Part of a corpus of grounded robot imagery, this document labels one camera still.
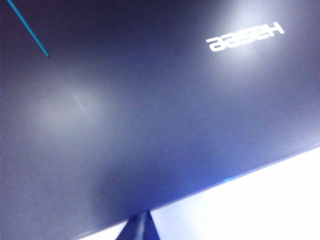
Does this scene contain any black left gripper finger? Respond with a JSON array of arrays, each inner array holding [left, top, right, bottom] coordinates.
[[115, 209, 161, 240]]

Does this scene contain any black Hasee laptop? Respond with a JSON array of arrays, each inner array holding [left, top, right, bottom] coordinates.
[[0, 0, 320, 240]]

